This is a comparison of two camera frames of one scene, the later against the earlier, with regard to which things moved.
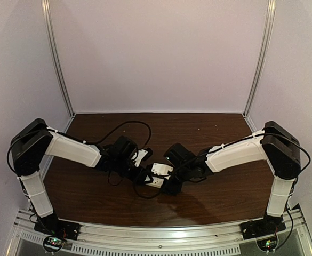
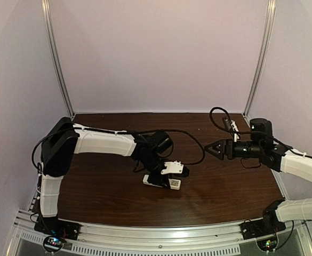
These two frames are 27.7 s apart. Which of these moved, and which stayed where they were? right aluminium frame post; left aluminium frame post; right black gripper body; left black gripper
Moved: right black gripper body; left black gripper
Stayed: right aluminium frame post; left aluminium frame post
